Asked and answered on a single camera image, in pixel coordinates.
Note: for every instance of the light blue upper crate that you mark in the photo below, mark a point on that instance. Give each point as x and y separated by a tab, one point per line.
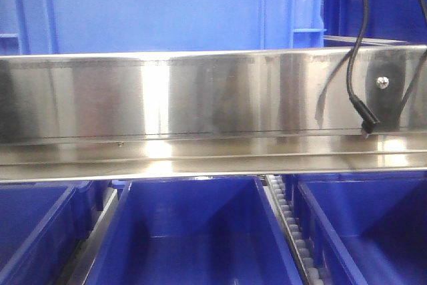
100	26

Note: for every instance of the rail screw head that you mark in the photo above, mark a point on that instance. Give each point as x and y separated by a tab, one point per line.
382	82

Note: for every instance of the stainless steel shelf rail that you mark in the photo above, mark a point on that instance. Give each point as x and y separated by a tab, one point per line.
166	114

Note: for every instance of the blue bin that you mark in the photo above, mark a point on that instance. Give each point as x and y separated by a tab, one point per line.
362	228
42	224
194	231

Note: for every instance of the dark blue upper crate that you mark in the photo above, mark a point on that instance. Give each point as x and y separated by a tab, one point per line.
400	20

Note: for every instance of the white roller conveyor track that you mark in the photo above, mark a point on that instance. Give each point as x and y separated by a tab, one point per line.
281	189

